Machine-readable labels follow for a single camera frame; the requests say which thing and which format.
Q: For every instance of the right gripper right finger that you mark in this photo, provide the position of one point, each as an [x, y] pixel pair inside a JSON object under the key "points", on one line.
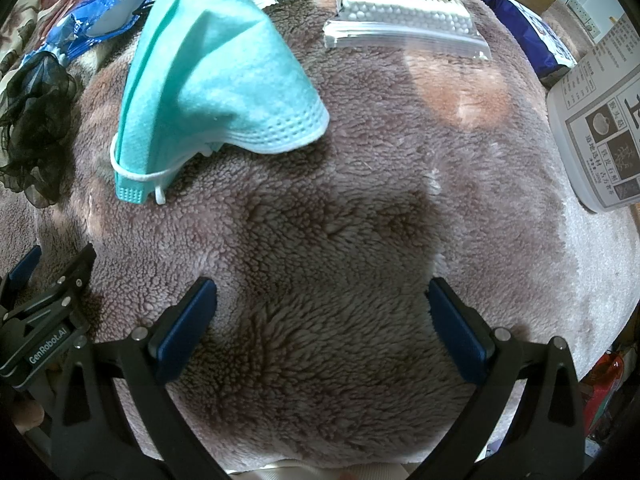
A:
{"points": [[524, 418]]}

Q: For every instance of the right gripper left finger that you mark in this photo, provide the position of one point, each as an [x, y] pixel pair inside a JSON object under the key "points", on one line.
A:
{"points": [[91, 436]]}

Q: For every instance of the black mesh scrunchie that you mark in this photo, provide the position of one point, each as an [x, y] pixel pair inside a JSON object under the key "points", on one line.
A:
{"points": [[35, 120]]}

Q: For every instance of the teal face mask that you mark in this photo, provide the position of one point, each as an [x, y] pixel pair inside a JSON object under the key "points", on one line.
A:
{"points": [[208, 73]]}

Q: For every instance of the blue wet wipes pack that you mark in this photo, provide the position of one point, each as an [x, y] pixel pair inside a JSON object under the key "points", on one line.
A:
{"points": [[89, 23]]}

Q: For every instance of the cotton swab pack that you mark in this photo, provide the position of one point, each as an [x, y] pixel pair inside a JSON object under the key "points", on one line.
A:
{"points": [[439, 26]]}

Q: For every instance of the floral plush blanket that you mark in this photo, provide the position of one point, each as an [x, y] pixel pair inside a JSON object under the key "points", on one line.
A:
{"points": [[322, 349]]}

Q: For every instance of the white lidded canister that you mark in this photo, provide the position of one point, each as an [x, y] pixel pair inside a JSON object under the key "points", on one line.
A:
{"points": [[594, 117]]}

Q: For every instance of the dark blue tissue pack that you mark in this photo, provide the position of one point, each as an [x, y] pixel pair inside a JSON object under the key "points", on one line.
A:
{"points": [[546, 52]]}

